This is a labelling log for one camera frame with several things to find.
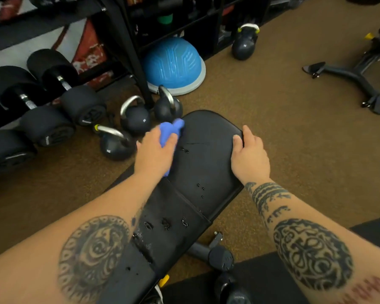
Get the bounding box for black exercise machine base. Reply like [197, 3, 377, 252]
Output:
[302, 14, 380, 116]

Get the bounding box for black kettlebell steel handle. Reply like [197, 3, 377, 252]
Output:
[93, 124, 137, 161]
[153, 85, 183, 123]
[120, 95, 152, 136]

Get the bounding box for person's right forearm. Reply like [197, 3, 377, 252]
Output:
[243, 177, 380, 304]

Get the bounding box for black dumbbell rack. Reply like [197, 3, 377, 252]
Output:
[0, 0, 155, 109]

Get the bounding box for blue cleaning cloth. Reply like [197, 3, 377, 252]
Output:
[159, 118, 185, 178]

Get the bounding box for black padded weight bench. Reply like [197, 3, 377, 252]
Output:
[96, 110, 252, 304]

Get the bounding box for person's left forearm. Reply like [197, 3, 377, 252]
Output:
[0, 172, 166, 304]

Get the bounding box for blue balance trainer dome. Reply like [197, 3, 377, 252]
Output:
[142, 37, 206, 96]

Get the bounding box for black storage shelf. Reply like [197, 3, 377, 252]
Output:
[123, 0, 308, 60]

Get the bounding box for person's right hand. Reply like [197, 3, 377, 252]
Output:
[231, 125, 270, 185]

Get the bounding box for person's left hand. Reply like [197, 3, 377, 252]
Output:
[134, 126, 179, 179]

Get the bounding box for black rubber dumbbell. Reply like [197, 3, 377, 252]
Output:
[0, 123, 37, 175]
[27, 49, 107, 126]
[0, 66, 76, 147]

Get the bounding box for black kettlebell yellow-marked handle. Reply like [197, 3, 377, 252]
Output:
[231, 23, 260, 61]

